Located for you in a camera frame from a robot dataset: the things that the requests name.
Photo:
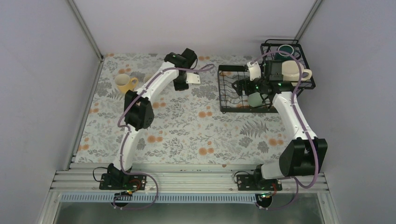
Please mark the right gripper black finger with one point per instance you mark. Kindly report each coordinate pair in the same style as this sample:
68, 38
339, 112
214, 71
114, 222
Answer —
239, 84
243, 92

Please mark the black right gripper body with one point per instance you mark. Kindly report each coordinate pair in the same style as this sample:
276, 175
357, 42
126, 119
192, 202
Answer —
260, 89

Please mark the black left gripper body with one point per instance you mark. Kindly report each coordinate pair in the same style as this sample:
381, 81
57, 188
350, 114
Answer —
177, 83

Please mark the mint green cup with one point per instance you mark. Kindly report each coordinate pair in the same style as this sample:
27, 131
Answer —
256, 99

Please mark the yellow mug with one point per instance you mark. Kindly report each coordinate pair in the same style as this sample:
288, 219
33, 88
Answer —
125, 83

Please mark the beige speckled mug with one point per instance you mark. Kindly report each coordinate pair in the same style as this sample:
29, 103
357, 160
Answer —
147, 77

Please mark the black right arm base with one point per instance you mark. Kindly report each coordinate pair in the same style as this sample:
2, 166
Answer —
248, 182

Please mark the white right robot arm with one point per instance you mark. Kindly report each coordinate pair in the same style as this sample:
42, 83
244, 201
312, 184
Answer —
303, 157

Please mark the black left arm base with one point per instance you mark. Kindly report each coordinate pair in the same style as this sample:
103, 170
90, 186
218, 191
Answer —
123, 183

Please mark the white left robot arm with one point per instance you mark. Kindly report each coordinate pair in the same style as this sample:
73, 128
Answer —
138, 112

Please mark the cream white mug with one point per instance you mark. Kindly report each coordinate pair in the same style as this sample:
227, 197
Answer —
290, 72

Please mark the dark green mug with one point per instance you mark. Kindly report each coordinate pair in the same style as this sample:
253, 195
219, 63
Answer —
285, 51

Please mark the floral patterned table mat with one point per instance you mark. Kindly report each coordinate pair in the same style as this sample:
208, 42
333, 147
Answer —
188, 127

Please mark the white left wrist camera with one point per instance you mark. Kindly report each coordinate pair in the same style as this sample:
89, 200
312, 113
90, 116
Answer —
192, 78

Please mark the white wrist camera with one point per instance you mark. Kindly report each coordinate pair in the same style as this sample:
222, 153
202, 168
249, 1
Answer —
254, 70
192, 78

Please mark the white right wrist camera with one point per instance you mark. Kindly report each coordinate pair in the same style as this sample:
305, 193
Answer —
254, 70

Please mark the black wire dish rack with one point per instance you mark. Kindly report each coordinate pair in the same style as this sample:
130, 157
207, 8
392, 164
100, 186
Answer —
229, 100

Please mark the aluminium mounting rail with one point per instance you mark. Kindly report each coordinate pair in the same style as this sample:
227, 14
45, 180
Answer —
171, 178

